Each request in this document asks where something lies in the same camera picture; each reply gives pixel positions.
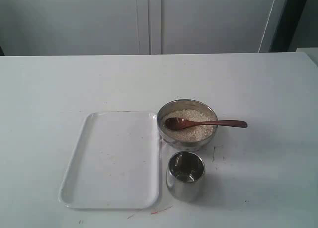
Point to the brown wooden spoon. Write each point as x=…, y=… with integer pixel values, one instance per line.
x=176, y=123

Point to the steel bowl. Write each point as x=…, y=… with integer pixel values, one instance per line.
x=182, y=104

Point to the white rice heap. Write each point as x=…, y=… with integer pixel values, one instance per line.
x=192, y=134

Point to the small stainless steel cup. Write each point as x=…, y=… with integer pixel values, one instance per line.
x=185, y=175

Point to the white rectangular plastic tray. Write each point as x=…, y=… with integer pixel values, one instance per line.
x=115, y=164

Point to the white cabinet doors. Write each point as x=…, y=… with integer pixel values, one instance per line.
x=128, y=27

